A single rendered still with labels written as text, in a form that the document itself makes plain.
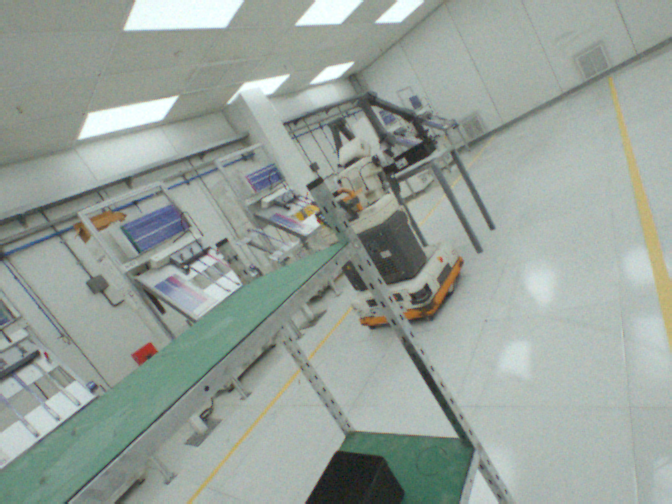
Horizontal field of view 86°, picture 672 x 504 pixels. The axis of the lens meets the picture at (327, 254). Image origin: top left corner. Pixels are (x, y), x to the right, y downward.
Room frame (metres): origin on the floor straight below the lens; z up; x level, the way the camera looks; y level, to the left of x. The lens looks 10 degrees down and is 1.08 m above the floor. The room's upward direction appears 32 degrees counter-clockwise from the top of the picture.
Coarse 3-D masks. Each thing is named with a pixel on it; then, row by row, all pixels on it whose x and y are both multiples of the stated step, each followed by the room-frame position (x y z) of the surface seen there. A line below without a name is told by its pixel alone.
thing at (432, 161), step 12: (432, 156) 3.03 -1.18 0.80; (444, 156) 2.79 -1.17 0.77; (456, 156) 2.94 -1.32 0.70; (408, 168) 3.27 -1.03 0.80; (420, 168) 2.74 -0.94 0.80; (432, 168) 2.68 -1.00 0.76; (444, 180) 2.66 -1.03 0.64; (468, 180) 2.94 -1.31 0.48; (456, 204) 2.66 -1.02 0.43; (480, 204) 2.95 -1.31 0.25; (468, 228) 2.66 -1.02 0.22; (492, 228) 2.95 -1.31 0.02; (420, 240) 3.44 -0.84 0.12; (480, 252) 2.67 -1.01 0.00
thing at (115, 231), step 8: (152, 184) 3.51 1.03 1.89; (128, 192) 3.34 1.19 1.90; (136, 192) 3.38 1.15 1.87; (112, 200) 3.22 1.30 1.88; (120, 200) 3.27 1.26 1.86; (176, 200) 3.51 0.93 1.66; (88, 208) 3.08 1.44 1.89; (96, 208) 3.12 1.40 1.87; (184, 216) 3.55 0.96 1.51; (112, 224) 3.09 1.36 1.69; (192, 224) 3.51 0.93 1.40; (112, 232) 3.15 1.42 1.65; (120, 232) 3.08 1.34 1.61; (120, 240) 3.13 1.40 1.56; (128, 240) 3.09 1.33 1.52; (128, 248) 3.10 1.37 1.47; (152, 248) 3.23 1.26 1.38; (128, 256) 3.17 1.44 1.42; (136, 256) 3.09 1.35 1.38; (128, 264) 3.05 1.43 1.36; (136, 264) 3.08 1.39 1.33; (248, 392) 2.73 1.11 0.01
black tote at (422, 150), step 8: (424, 144) 2.79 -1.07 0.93; (432, 144) 2.88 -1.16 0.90; (408, 152) 2.88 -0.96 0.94; (416, 152) 2.84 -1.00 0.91; (424, 152) 2.79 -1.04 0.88; (432, 152) 2.83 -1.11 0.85; (400, 160) 2.95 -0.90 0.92; (408, 160) 2.90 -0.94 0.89; (416, 160) 2.86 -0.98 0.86; (384, 168) 3.07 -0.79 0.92; (392, 168) 3.02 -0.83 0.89; (400, 168) 2.97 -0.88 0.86
